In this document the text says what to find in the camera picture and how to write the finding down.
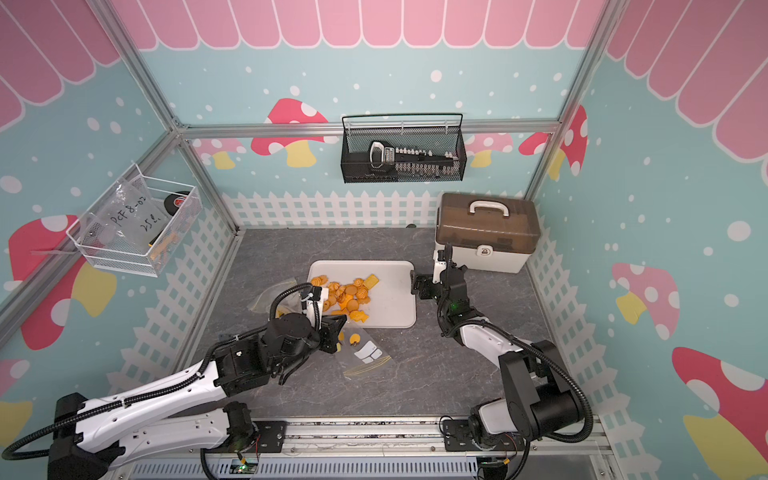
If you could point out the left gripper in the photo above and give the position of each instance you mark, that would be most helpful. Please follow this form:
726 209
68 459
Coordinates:
331 330

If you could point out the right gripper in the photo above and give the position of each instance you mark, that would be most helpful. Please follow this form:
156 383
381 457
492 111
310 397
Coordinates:
417 283

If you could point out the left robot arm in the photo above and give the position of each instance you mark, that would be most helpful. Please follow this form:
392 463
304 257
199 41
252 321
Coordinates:
193 408

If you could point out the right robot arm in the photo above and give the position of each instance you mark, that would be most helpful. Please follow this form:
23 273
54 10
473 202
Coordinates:
540 398

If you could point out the pile of poured cookies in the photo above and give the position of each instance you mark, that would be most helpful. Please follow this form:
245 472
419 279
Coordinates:
347 299

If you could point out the clear labelled plastic bag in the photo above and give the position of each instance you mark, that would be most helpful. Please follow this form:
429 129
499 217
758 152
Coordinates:
131 219

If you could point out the white plastic tray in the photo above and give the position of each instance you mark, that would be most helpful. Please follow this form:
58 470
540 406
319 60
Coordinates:
392 306

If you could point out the brown lid storage box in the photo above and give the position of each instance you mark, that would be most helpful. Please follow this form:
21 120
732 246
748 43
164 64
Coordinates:
487 233

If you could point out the socket set in basket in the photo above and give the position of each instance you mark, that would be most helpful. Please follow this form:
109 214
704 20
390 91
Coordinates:
401 164

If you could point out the black tape roll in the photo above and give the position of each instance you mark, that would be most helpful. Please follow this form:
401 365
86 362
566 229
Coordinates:
174 201

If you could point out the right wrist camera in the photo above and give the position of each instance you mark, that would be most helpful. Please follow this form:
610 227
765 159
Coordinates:
441 260

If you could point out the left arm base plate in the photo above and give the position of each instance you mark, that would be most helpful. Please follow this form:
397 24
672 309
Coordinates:
268 437

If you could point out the black wire mesh basket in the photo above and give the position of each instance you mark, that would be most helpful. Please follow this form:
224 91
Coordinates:
439 132

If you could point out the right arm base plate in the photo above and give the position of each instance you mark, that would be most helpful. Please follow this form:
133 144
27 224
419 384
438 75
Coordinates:
460 436

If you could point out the white wire wall basket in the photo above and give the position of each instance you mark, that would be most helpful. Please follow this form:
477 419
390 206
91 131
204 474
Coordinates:
85 231

